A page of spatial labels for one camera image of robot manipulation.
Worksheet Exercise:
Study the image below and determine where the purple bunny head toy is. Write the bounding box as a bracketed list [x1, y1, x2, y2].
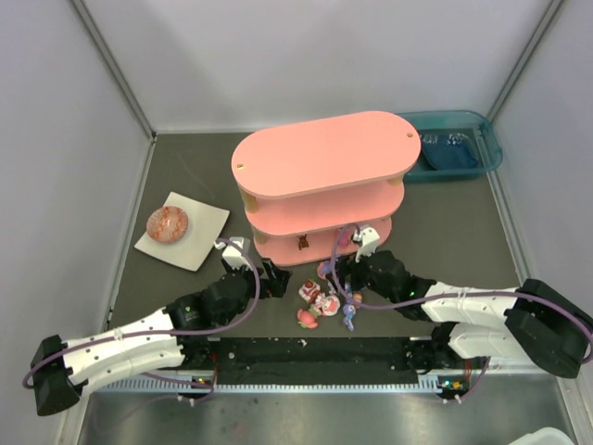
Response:
[316, 260, 334, 280]

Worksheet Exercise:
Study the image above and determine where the red strawberry cake toy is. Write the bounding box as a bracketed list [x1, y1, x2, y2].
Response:
[298, 280, 322, 304]

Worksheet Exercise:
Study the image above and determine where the pink doll green bow toy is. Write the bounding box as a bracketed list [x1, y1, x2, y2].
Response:
[296, 309, 319, 329]

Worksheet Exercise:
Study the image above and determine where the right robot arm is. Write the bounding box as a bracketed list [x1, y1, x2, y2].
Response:
[329, 250, 592, 379]

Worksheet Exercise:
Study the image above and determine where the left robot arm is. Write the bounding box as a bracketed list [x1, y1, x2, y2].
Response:
[23, 259, 292, 416]

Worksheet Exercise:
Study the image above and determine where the pink figure toy on shelf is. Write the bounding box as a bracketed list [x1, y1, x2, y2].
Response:
[334, 228, 354, 248]

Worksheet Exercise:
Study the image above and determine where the pink three-tier toy shelf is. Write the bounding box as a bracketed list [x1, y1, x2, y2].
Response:
[231, 111, 421, 266]

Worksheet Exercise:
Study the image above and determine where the pink bonnet melody toy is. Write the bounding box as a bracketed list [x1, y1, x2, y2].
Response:
[309, 294, 341, 317]

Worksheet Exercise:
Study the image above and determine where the purple bunny striped shirt toy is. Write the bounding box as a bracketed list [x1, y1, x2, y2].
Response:
[343, 290, 363, 308]

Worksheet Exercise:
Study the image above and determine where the purple long-ear bunny toy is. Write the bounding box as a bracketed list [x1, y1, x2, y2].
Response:
[343, 303, 357, 332]

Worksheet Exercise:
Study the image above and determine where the small brown bear toy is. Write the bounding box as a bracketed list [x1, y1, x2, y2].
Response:
[297, 235, 309, 250]

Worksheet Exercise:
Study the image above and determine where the white square plate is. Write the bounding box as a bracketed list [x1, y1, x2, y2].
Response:
[134, 192, 230, 272]

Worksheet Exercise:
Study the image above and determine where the red patterned bowl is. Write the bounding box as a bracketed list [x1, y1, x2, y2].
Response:
[145, 206, 189, 244]

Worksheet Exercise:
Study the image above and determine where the teal plastic bin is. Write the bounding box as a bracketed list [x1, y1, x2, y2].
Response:
[400, 110, 503, 184]

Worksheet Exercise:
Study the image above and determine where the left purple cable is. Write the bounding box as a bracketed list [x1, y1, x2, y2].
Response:
[21, 236, 260, 388]

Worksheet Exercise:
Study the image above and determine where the purple cable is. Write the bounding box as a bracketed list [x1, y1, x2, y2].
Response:
[330, 222, 593, 362]
[21, 236, 260, 388]

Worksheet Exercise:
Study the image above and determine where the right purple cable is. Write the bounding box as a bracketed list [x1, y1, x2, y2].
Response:
[330, 222, 593, 362]

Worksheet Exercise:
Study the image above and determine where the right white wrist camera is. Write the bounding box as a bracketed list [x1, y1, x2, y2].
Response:
[352, 225, 381, 262]

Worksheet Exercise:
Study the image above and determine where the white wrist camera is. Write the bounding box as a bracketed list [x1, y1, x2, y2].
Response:
[352, 225, 381, 262]
[217, 236, 251, 270]

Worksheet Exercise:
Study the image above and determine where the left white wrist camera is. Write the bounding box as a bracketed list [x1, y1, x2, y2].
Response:
[217, 236, 251, 270]

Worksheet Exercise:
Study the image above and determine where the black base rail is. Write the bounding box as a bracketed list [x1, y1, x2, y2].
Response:
[180, 337, 439, 384]

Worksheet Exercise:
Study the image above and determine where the white slotted cable duct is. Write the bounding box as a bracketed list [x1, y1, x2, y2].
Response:
[96, 375, 468, 394]

